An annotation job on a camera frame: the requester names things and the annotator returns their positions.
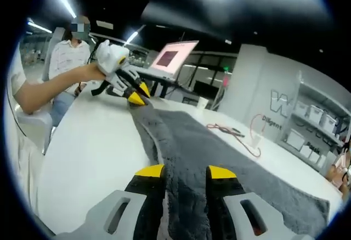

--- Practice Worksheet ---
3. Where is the white paper cup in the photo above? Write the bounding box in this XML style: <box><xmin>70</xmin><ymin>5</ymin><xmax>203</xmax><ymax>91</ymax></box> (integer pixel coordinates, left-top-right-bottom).
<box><xmin>197</xmin><ymin>96</ymin><xmax>209</xmax><ymax>111</ymax></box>

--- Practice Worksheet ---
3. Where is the grey metal shelf rack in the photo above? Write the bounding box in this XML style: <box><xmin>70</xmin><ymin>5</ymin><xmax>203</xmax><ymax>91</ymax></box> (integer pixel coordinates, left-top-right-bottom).
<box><xmin>279</xmin><ymin>71</ymin><xmax>350</xmax><ymax>171</ymax></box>

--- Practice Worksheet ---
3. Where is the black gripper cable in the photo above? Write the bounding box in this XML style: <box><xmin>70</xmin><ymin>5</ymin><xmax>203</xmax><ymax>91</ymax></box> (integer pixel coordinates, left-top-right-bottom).
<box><xmin>87</xmin><ymin>43</ymin><xmax>97</xmax><ymax>66</ymax></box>

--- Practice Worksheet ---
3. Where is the black computer monitor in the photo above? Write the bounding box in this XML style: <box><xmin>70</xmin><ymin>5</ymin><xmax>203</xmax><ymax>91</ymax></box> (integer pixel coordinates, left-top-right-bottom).
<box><xmin>193</xmin><ymin>80</ymin><xmax>218</xmax><ymax>101</ymax></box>

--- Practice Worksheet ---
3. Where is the white charger plug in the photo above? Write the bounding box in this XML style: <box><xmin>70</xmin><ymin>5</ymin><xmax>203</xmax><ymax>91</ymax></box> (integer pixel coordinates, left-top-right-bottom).
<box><xmin>250</xmin><ymin>136</ymin><xmax>263</xmax><ymax>149</ymax></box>

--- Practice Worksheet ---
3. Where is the group of white storage bins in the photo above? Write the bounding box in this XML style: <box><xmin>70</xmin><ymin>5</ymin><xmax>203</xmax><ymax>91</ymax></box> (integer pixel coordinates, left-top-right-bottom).
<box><xmin>286</xmin><ymin>101</ymin><xmax>345</xmax><ymax>165</ymax></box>

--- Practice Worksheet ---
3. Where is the grey towel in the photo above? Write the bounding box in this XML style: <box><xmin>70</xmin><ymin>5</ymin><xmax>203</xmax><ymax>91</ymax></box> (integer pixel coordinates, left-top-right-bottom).
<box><xmin>127</xmin><ymin>97</ymin><xmax>331</xmax><ymax>240</ymax></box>

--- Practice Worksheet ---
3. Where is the red charging cable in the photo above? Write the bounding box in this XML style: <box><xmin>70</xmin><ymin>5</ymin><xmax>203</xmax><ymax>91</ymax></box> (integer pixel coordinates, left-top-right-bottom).
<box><xmin>205</xmin><ymin>113</ymin><xmax>264</xmax><ymax>158</ymax></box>

